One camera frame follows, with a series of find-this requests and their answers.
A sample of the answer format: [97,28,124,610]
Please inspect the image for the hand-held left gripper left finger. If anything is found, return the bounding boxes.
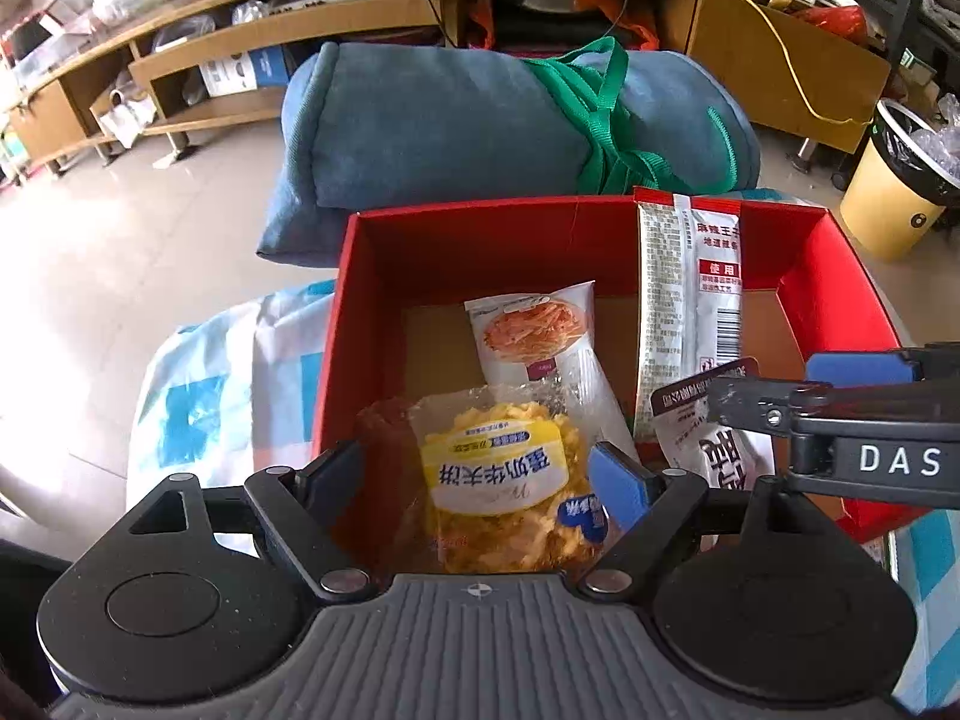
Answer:
[71,439,376,605]

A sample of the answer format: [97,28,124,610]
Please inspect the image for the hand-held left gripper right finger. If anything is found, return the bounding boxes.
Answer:
[577,441,875,597]

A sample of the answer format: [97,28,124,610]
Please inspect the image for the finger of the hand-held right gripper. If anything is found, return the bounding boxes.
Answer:
[806,343,960,391]
[706,376,833,436]

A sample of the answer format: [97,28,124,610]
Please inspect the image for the white dark red snack packet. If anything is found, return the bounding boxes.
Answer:
[651,356,777,492]

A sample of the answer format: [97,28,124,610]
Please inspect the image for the white red spicy strip packet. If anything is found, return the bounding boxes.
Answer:
[632,186,745,443]

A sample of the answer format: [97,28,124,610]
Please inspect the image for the yellow cracker packet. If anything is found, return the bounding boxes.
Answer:
[356,382,608,578]

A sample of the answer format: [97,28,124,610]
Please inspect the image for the white shredded snack packet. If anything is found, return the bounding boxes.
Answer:
[463,280,642,466]

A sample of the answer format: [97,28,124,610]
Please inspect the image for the red cardboard box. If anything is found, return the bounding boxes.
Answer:
[310,193,935,586]

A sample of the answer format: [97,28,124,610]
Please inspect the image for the blue chequered tablecloth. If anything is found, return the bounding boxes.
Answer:
[126,277,960,713]

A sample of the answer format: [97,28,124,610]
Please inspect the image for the yellow trash bin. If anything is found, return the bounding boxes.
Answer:
[838,97,960,263]

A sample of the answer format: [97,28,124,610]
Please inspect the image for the wooden television stand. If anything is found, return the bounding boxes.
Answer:
[0,0,893,166]

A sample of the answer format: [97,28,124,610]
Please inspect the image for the red plastic bag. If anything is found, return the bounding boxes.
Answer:
[795,6,867,42]

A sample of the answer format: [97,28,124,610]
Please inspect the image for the blue rolled blanket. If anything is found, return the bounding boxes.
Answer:
[255,41,762,267]

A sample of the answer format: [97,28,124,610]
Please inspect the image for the black metal shelf rack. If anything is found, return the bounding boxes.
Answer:
[817,0,960,188]

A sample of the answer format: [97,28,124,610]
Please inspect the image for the white and blue box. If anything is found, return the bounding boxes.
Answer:
[199,45,293,97]

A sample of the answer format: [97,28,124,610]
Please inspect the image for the white paper bag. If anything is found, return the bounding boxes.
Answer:
[90,86,158,149]

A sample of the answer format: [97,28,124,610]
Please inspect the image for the orange bag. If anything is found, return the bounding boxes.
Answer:
[469,0,661,53]

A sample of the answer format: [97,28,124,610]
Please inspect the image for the yellow cable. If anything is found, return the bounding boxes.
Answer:
[705,0,878,125]

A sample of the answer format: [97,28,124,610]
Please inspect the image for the green strap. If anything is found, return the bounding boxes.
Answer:
[521,36,740,196]

